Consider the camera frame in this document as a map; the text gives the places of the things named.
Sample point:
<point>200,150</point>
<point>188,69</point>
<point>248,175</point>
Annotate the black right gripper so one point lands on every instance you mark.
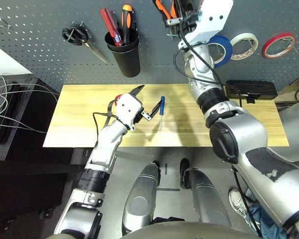
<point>187,12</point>

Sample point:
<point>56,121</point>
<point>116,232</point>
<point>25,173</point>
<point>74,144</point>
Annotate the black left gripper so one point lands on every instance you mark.
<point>139,117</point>

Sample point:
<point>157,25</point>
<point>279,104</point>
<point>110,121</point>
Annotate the blue tape roll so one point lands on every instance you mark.
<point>226,47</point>

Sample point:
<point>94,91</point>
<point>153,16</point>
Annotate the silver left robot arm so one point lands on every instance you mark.
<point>107,147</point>

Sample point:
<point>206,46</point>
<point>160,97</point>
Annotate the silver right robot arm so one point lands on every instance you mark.
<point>239,129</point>

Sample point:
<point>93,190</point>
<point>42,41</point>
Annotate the grey perforated pegboard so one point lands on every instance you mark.
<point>40,49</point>

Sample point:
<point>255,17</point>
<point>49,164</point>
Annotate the black tool cup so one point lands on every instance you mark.
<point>127,62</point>

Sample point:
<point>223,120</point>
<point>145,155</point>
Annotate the white tape roll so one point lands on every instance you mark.
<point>244,35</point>

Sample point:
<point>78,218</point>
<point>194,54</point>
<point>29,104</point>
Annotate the red tape roll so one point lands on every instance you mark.
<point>264,51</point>

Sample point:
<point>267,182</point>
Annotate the silver robot left leg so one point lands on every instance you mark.
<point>139,199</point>

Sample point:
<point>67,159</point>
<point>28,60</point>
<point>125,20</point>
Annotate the silver robot leg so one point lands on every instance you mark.
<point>206,196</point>
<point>139,199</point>

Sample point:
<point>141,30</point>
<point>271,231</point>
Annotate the silver scissors peg hook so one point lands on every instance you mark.
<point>74,31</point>

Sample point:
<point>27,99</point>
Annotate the black plastic tool case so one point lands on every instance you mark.
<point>261,89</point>

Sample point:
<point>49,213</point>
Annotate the silver robot right leg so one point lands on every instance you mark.
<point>206,196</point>

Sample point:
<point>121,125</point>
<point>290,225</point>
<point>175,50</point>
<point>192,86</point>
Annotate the white sneaker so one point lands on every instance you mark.
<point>238,201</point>

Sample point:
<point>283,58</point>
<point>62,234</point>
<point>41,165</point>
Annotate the black equipment case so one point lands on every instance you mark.
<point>12,129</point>

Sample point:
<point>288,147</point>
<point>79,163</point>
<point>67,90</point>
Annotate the silver empty peg hook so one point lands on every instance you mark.
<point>5,23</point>

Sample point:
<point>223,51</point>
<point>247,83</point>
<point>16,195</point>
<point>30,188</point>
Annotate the blue jeans leg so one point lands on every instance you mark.
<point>266,226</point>

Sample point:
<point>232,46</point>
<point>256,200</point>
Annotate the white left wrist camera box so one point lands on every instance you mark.
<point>128,109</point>

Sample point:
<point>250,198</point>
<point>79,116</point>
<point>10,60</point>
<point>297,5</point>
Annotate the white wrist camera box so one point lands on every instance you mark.
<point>209,20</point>
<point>128,109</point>

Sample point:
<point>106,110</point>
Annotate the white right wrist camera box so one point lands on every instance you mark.
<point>209,20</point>

